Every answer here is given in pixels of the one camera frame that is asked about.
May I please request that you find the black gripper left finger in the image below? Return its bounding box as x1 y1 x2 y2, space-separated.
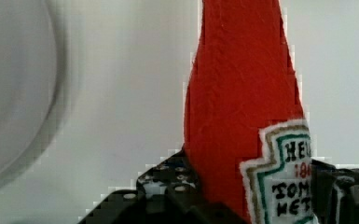
78 150 246 224

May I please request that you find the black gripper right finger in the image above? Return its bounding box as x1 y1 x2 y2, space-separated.
311 160 359 224

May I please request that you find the red plush ketchup bottle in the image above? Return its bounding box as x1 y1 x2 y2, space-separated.
184 0 316 224

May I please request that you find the lilac round plate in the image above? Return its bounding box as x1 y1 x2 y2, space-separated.
0 0 59 175

